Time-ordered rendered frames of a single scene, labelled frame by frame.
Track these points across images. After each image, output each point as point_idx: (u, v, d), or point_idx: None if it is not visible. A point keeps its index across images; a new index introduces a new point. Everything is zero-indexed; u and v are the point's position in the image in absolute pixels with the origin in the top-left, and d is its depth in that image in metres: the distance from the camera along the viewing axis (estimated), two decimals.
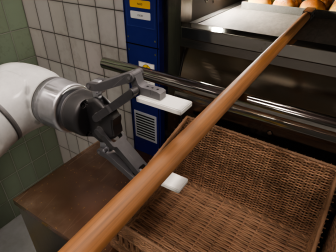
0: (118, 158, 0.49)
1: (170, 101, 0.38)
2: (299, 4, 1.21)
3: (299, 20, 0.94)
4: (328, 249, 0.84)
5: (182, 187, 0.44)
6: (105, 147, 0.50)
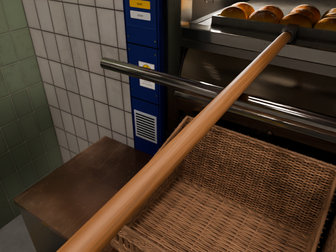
0: None
1: None
2: (280, 19, 1.00)
3: (275, 44, 0.73)
4: (328, 249, 0.84)
5: None
6: None
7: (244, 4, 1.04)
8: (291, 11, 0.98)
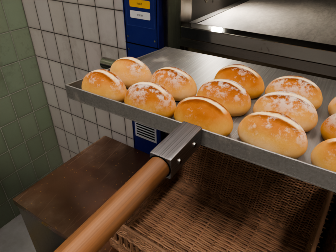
0: None
1: None
2: (189, 95, 0.53)
3: (79, 240, 0.27)
4: (328, 249, 0.84)
5: None
6: None
7: (130, 63, 0.58)
8: (205, 83, 0.51)
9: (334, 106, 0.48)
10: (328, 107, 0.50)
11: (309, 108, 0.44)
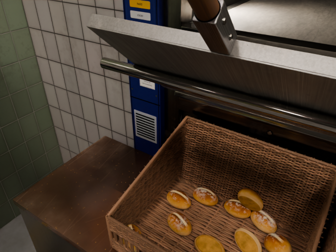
0: None
1: None
2: (184, 235, 0.97)
3: None
4: (328, 249, 0.84)
5: None
6: None
7: None
8: (228, 201, 1.05)
9: None
10: None
11: (270, 224, 0.97)
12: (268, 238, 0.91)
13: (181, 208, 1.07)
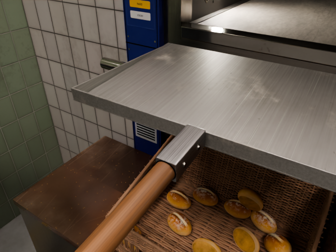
0: None
1: None
2: (184, 235, 0.97)
3: (92, 246, 0.28)
4: (328, 249, 0.84)
5: None
6: None
7: None
8: (228, 201, 1.05)
9: None
10: None
11: (270, 224, 0.97)
12: (268, 238, 0.91)
13: (181, 208, 1.07)
